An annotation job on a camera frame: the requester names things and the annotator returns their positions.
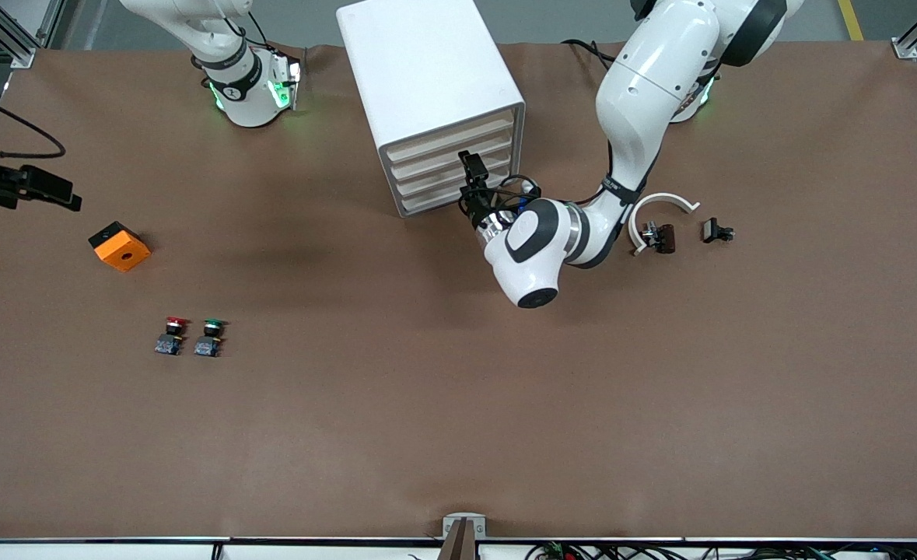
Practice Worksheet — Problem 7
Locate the red push button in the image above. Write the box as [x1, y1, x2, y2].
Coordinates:
[155, 316, 191, 356]

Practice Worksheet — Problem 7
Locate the orange black button box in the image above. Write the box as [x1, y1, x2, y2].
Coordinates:
[89, 222, 152, 273]

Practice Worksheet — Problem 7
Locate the green push button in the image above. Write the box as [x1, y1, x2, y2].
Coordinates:
[194, 318, 228, 359]

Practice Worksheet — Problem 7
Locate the white curved clamp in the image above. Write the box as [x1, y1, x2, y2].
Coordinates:
[628, 192, 701, 257]

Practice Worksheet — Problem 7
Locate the brown table cover sheet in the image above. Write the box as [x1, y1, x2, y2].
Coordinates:
[0, 40, 917, 541]

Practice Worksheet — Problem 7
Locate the brown metal small component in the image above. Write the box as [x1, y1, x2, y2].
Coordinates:
[639, 222, 677, 255]

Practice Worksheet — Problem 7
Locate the yellow floor tape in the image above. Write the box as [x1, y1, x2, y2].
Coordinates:
[838, 0, 866, 42]

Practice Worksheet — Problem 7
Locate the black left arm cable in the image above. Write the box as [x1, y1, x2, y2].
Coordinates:
[495, 174, 543, 217]

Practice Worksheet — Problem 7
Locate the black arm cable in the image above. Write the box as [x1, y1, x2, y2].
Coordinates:
[0, 84, 68, 160]
[495, 174, 543, 217]

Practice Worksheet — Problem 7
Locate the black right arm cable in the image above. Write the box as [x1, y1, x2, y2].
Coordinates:
[0, 84, 68, 160]

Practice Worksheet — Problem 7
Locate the black base cable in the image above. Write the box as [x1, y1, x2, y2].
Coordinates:
[562, 37, 621, 72]

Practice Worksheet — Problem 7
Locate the grey metal table bracket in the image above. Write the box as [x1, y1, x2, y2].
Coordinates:
[442, 513, 487, 540]

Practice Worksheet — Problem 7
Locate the brown wedge post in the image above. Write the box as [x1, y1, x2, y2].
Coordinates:
[437, 519, 480, 560]

